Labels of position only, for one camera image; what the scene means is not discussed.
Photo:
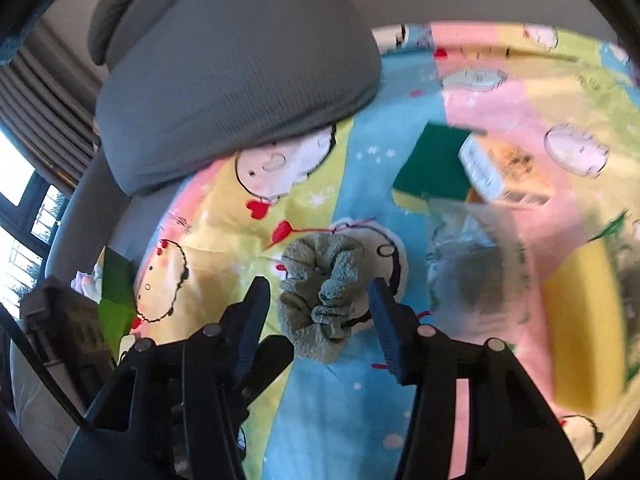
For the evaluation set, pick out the pink white cloth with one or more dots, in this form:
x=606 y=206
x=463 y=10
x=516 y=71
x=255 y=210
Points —
x=85 y=285

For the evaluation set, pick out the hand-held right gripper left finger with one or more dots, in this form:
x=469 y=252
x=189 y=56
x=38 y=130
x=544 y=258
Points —
x=252 y=320

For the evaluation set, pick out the green terry cloth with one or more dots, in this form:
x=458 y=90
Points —
x=320 y=290

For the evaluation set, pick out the grey curtain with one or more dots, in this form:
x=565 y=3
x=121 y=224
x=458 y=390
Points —
x=40 y=95

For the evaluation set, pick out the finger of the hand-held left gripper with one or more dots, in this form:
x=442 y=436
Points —
x=272 y=357

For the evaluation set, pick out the orange white tissue packet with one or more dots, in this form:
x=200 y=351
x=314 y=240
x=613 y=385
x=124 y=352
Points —
x=515 y=170

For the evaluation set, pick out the pastel striped printed blanket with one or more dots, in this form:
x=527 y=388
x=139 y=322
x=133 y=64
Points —
x=350 y=180

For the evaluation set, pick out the green yellow sponge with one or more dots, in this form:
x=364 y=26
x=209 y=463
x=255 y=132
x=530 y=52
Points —
x=580 y=330
x=430 y=165

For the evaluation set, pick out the window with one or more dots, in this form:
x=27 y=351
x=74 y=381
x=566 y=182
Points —
x=10 y=170

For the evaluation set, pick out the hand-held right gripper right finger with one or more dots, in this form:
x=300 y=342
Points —
x=387 y=330

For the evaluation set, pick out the grey loose cushion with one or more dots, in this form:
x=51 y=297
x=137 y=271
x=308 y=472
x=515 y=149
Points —
x=225 y=70

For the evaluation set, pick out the clear plastic packet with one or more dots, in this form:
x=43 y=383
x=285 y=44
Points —
x=465 y=270

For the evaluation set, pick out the green cardboard box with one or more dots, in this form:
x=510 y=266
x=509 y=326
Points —
x=115 y=300

